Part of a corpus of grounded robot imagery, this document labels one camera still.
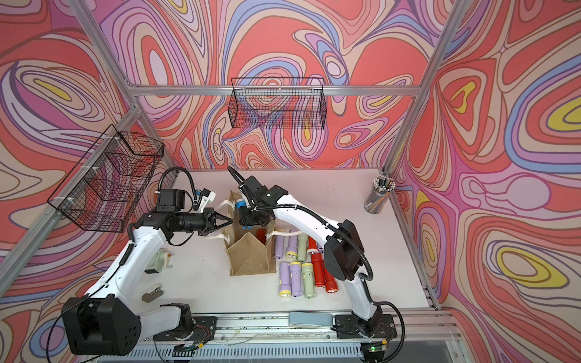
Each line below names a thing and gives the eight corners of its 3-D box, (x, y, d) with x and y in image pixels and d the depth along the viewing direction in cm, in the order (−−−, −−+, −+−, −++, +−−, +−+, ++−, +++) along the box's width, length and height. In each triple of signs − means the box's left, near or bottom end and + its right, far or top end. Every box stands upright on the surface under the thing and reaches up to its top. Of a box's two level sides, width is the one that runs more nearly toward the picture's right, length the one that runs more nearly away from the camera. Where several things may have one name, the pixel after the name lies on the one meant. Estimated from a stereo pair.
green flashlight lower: (302, 298, 81) (302, 296, 79) (301, 265, 89) (301, 262, 87) (314, 298, 81) (314, 296, 79) (312, 265, 89) (312, 262, 87)
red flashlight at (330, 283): (325, 293, 82) (326, 290, 80) (323, 266, 89) (324, 264, 87) (337, 293, 82) (338, 290, 80) (333, 266, 89) (334, 264, 87)
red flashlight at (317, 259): (312, 286, 83) (313, 283, 81) (311, 255, 91) (311, 252, 88) (324, 286, 83) (325, 283, 81) (321, 255, 91) (322, 252, 88)
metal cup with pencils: (372, 216, 102) (383, 193, 89) (360, 204, 107) (369, 180, 94) (385, 208, 105) (398, 185, 92) (373, 197, 109) (383, 173, 97)
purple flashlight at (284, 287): (278, 296, 81) (278, 294, 79) (280, 264, 89) (279, 261, 87) (290, 296, 81) (290, 294, 79) (291, 264, 89) (291, 261, 87)
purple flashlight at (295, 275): (289, 296, 81) (289, 294, 79) (290, 265, 89) (290, 262, 87) (301, 296, 81) (302, 294, 79) (301, 265, 89) (301, 262, 87)
